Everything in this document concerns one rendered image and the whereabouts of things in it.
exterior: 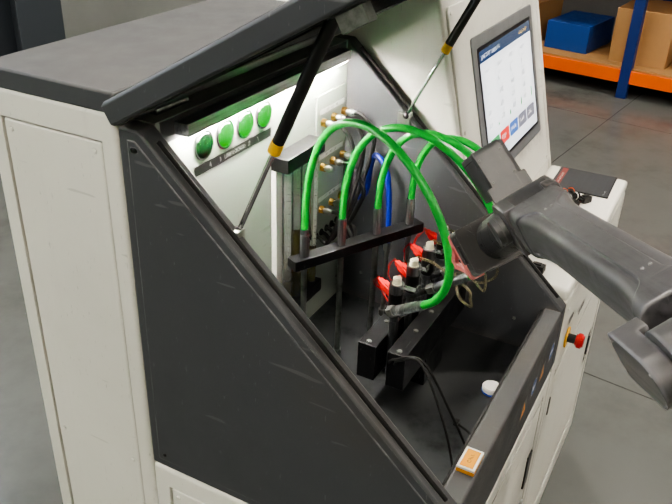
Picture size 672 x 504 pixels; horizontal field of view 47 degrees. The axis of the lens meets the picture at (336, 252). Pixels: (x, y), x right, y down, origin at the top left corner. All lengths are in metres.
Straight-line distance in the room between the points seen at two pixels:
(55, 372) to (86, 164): 0.49
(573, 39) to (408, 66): 5.25
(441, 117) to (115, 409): 0.88
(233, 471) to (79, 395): 0.36
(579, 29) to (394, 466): 5.90
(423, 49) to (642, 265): 1.12
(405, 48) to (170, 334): 0.78
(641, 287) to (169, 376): 0.94
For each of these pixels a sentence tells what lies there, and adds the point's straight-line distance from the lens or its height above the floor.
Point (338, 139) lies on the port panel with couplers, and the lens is 1.73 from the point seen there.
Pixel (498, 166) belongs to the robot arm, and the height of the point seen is 1.50.
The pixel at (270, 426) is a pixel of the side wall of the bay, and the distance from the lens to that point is 1.29.
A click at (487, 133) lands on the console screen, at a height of 1.23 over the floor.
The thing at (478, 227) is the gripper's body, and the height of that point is 1.39.
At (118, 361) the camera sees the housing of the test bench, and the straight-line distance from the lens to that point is 1.45.
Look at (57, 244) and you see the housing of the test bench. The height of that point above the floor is 1.21.
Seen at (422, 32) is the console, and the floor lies 1.48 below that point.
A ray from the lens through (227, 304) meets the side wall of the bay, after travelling 1.20.
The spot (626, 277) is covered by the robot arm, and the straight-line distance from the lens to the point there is 0.62.
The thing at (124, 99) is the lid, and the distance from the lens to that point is 1.14.
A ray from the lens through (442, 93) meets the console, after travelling 1.68.
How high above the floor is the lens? 1.85
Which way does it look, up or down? 29 degrees down
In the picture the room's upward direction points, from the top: 2 degrees clockwise
